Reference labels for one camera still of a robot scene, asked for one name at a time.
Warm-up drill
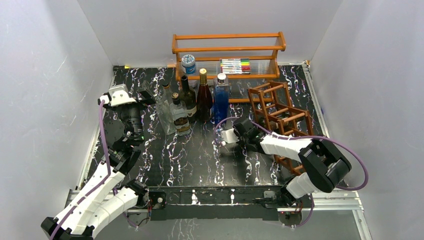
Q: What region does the clear glass bottle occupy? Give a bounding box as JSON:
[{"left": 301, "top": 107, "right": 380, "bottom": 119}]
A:
[{"left": 162, "top": 82, "right": 173, "bottom": 106}]

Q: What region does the dark bottle rack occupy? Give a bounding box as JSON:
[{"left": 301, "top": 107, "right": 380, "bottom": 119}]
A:
[{"left": 170, "top": 92, "right": 191, "bottom": 136}]

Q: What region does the wooden wine rack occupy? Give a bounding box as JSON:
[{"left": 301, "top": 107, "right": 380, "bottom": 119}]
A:
[{"left": 247, "top": 81, "right": 316, "bottom": 176}]

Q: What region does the dark green wine bottle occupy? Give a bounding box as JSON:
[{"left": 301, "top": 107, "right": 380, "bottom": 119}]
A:
[{"left": 179, "top": 75, "right": 197, "bottom": 123}]

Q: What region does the blue glass bottle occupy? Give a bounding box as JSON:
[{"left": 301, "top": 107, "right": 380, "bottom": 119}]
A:
[{"left": 213, "top": 73, "right": 230, "bottom": 124}]

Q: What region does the gold foil wine bottle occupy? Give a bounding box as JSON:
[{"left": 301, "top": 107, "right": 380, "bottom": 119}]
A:
[{"left": 197, "top": 68, "right": 213, "bottom": 122}]

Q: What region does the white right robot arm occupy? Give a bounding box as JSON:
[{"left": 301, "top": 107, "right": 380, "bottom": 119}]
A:
[{"left": 220, "top": 118, "right": 352, "bottom": 207}]

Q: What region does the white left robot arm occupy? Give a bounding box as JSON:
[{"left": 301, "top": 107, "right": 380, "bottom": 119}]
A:
[{"left": 41, "top": 83, "right": 156, "bottom": 240}]

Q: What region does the blue lidded jar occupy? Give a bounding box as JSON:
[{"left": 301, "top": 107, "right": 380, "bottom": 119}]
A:
[{"left": 181, "top": 54, "right": 196, "bottom": 74}]

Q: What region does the marker pen set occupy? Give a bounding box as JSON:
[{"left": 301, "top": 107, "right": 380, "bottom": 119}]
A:
[{"left": 220, "top": 58, "right": 252, "bottom": 75}]

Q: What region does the orange wooden shelf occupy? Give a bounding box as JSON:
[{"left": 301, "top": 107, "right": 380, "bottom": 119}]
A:
[{"left": 171, "top": 31, "right": 287, "bottom": 84}]

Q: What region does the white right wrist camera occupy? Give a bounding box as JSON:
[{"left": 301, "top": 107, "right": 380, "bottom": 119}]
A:
[{"left": 220, "top": 128, "right": 239, "bottom": 146}]

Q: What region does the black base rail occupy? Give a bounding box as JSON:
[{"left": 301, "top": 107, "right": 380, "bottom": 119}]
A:
[{"left": 119, "top": 187, "right": 312, "bottom": 222}]

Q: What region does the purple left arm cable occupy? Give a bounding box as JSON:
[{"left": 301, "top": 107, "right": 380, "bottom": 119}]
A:
[{"left": 49, "top": 99, "right": 115, "bottom": 240}]

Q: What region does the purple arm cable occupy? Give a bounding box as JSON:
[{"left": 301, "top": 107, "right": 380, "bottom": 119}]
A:
[
  {"left": 213, "top": 116, "right": 370, "bottom": 228},
  {"left": 49, "top": 99, "right": 115, "bottom": 240}
]

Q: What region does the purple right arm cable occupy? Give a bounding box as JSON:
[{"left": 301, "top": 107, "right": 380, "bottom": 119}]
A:
[{"left": 213, "top": 116, "right": 370, "bottom": 228}]

